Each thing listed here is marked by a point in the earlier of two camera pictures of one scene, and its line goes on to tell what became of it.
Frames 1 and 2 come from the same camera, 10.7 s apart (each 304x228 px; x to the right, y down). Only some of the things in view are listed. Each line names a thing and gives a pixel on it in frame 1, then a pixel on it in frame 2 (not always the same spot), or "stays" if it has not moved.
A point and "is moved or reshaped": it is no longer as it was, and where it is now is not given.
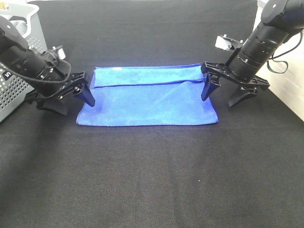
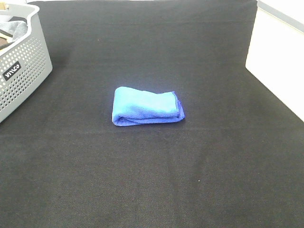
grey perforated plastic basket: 14,90 stays
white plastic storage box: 285,72 stays
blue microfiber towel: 147,95 is moved or reshaped
